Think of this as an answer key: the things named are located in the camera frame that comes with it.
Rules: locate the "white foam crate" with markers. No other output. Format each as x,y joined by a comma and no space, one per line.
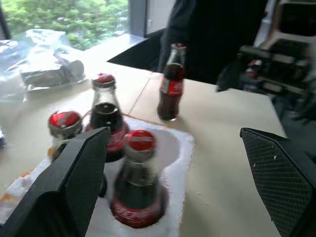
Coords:
177,158

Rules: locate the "glass cola bottle red label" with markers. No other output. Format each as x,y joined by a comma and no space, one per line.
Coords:
64,123
172,98
138,187
106,116

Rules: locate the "person in black clothes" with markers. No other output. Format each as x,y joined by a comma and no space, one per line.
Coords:
214,37

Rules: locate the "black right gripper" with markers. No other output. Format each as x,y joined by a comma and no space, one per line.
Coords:
279,69

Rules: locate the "clear plastic bag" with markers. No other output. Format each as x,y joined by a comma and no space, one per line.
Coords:
42,66

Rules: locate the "beige and black machine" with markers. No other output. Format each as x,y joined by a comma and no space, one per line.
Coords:
293,22

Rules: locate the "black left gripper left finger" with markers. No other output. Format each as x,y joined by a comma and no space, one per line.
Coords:
61,187

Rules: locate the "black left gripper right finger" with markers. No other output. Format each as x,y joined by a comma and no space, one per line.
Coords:
281,177

